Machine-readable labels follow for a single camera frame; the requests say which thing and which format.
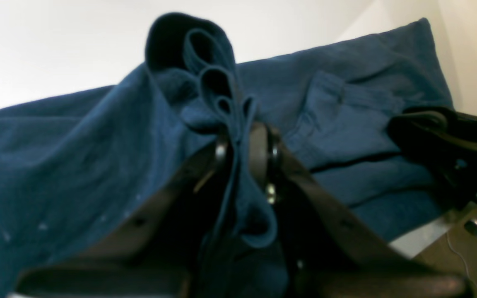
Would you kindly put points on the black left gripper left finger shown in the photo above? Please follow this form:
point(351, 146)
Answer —
point(154, 252)

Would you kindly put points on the navy blue t-shirt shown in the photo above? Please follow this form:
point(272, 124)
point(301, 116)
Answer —
point(73, 167)

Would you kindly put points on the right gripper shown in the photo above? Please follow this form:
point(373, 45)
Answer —
point(445, 141)

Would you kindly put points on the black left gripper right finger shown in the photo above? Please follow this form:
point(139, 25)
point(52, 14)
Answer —
point(329, 253)

